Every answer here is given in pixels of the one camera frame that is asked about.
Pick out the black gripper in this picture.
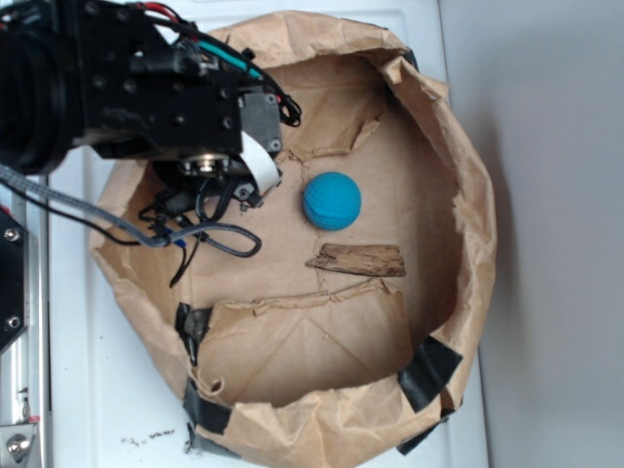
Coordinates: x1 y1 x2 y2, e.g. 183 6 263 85
129 48 284 208

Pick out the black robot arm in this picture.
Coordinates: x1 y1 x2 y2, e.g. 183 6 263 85
1 1 300 206

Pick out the blue foam ball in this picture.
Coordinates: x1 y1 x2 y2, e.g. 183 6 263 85
303 172 362 231

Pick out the brown wood piece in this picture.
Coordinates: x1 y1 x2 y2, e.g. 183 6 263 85
306 244 407 277

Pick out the brown paper bag tray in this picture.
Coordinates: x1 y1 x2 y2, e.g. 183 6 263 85
91 11 497 467

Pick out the white plastic board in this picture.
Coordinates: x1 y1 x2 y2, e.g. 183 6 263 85
47 0 490 468

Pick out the white flat ribbon cable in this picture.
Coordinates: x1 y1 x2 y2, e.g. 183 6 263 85
241 130 281 181

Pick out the grey braided cable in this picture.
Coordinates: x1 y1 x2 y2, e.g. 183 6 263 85
0 163 263 258

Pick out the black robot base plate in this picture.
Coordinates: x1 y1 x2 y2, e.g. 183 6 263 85
0 209 27 354

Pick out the aluminium frame rail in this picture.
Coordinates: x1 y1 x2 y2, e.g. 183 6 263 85
1 187 53 467

